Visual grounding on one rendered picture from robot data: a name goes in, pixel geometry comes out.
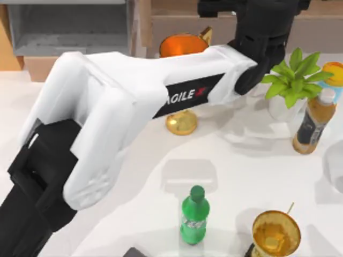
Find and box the green plant in white pot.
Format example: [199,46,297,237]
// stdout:
[261,48,334,122]

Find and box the wooden cupboard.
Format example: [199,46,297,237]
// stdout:
[131,0,343,58]

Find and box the orange and blue can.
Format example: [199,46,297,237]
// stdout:
[317,61,343,104]

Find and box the gold trophy with orange inside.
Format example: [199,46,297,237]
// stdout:
[159,26,214,136]

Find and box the brown tea bottle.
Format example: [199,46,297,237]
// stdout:
[292,88,337,156]

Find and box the grey cabinet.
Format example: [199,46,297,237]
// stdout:
[7,0,132,56]

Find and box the green bottle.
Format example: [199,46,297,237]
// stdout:
[178,185,211,246]

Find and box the gold trophy with black base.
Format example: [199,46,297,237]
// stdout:
[244,202,302,257]

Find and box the dark grey flat object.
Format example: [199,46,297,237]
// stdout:
[124,246,150,257]

